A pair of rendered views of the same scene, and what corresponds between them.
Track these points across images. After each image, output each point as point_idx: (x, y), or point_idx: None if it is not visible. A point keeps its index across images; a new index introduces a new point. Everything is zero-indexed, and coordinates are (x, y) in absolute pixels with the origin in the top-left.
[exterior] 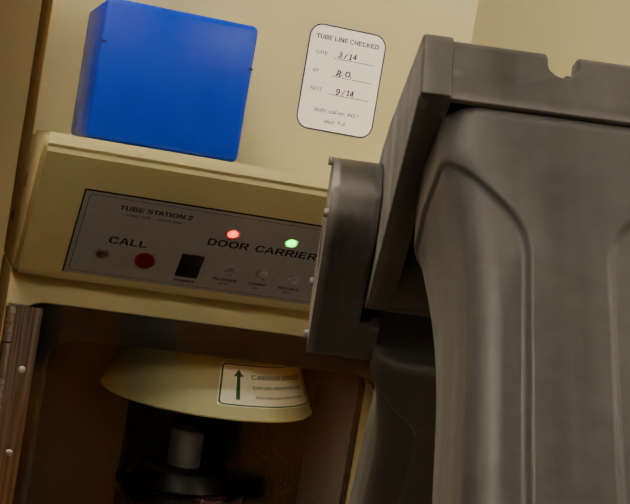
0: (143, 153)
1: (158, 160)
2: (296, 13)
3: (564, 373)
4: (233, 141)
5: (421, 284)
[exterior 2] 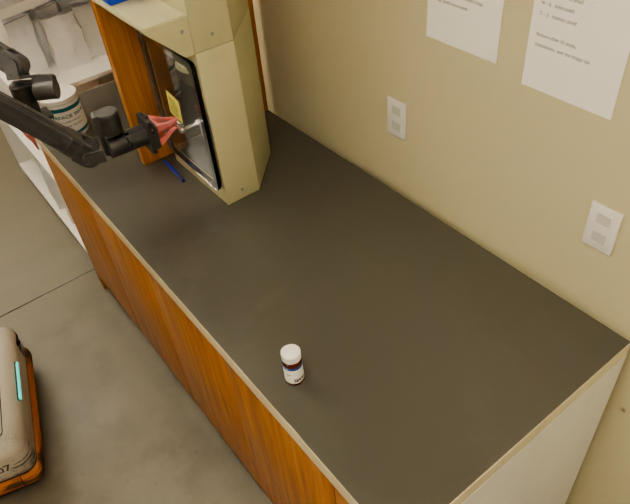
0: (97, 2)
1: (99, 4)
2: None
3: None
4: (107, 0)
5: None
